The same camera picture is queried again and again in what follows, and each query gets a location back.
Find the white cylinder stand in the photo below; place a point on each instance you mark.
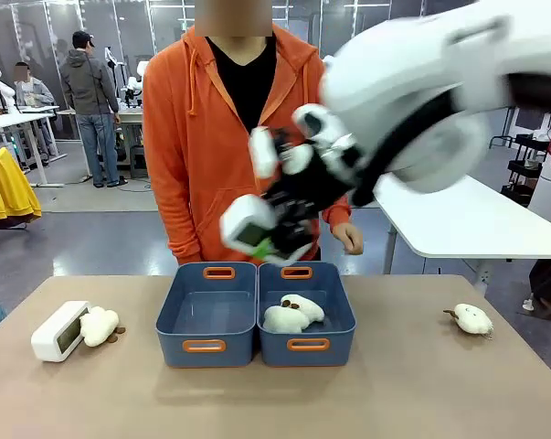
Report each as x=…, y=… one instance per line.
x=549, y=196

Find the seated person grey jacket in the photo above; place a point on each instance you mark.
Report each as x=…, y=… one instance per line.
x=33, y=93

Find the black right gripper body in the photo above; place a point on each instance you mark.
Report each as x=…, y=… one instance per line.
x=316, y=185

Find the black utility cart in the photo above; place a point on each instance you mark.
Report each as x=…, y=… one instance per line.
x=528, y=164

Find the person's left hand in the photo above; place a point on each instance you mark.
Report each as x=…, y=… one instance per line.
x=349, y=238

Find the white desk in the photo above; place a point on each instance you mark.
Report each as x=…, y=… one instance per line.
x=14, y=123

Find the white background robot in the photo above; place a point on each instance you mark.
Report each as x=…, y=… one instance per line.
x=135, y=82

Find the person's left forearm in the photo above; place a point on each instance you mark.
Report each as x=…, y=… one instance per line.
x=336, y=212

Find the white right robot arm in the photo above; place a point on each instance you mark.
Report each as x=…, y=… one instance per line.
x=394, y=78

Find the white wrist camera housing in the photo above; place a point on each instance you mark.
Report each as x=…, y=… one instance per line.
x=263, y=153

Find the man in black cap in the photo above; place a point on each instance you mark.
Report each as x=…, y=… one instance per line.
x=90, y=100

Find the white digital clock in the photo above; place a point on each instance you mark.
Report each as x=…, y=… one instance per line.
x=250, y=224
x=58, y=331

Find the person in orange hoodie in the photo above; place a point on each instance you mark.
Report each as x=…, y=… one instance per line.
x=202, y=151

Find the yellow cloth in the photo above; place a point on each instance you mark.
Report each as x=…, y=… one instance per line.
x=12, y=187

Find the person's right forearm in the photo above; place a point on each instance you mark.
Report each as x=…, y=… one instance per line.
x=181, y=219

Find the white folding table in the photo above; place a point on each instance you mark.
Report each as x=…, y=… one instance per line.
x=462, y=219

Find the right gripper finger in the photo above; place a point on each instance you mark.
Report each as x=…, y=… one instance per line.
x=271, y=199
x=293, y=242

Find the white plush sheep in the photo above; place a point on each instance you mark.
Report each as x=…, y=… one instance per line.
x=472, y=318
x=307, y=307
x=282, y=320
x=99, y=325

